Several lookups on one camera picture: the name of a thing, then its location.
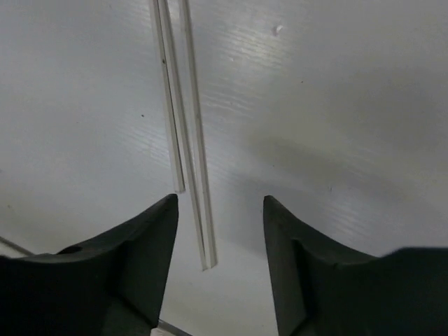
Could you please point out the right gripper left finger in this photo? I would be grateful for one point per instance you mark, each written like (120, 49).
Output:
(110, 284)

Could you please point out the clear chopstick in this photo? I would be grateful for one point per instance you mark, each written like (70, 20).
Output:
(172, 139)
(181, 127)
(200, 156)

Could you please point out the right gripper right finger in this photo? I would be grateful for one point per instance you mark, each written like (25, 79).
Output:
(322, 287)

